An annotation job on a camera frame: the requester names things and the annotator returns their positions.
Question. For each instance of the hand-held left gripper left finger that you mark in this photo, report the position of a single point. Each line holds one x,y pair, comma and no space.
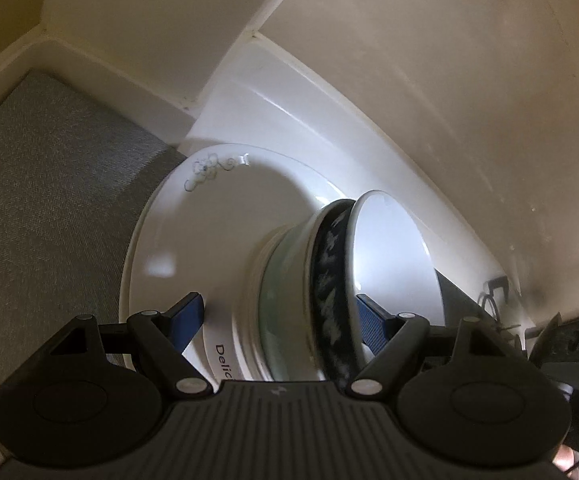
189,317

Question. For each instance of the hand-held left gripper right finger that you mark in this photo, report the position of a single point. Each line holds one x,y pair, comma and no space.
372,325

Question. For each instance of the stack of white bowls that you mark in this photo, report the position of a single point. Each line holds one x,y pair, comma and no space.
234,320

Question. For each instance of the white blue patterned bowl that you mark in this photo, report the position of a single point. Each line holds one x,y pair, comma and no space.
329,280

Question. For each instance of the light blue ceramic bowl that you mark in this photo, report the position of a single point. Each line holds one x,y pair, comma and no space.
289,310

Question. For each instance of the small white floral plate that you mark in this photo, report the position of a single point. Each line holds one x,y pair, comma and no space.
219,220

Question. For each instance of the person's right hand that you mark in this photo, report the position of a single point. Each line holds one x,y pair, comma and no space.
567,460

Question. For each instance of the grey mat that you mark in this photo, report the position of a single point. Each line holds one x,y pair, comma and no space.
44,185

